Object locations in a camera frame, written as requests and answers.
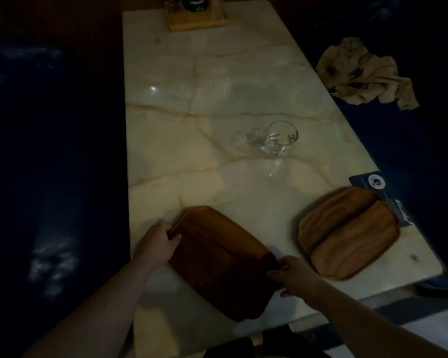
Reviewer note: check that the crumpled beige cloth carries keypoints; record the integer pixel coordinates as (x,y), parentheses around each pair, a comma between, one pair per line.
(362,74)

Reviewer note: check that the marble table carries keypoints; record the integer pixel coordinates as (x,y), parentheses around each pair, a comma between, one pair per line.
(209,89)

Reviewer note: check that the wooden tray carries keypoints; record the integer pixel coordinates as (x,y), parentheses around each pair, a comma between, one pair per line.
(343,234)
(224,264)

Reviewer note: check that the dark blue card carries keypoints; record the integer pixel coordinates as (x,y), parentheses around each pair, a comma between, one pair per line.
(373,182)

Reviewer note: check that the wooden condiment holder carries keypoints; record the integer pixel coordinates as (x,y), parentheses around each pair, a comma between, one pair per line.
(194,23)

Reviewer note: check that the dark bottle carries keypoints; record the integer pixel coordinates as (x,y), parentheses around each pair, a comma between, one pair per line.
(194,1)

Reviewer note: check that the person's right forearm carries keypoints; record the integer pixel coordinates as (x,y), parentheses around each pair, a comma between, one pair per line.
(358,324)

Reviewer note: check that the blue sofa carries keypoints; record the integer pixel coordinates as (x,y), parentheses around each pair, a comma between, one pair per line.
(41,164)
(414,145)

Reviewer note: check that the person's left forearm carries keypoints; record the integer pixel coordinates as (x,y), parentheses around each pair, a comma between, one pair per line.
(97,316)

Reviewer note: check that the person's right hand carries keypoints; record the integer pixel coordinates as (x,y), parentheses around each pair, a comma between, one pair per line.
(300,279)

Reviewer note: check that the clear drinking glass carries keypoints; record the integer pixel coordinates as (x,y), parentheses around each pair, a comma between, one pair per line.
(278,143)

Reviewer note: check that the person's left hand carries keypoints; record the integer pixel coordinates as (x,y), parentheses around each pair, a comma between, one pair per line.
(156,246)

